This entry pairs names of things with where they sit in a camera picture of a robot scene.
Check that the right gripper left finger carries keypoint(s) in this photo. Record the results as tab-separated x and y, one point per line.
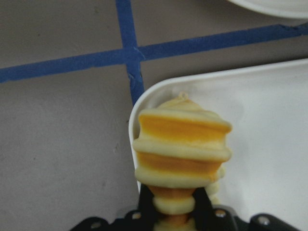
145	204

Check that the white round plate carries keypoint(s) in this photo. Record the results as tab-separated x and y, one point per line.
295	9

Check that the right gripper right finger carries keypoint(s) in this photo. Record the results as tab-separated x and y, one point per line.
203	212

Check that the white rectangular tray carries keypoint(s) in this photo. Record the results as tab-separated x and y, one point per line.
267	106

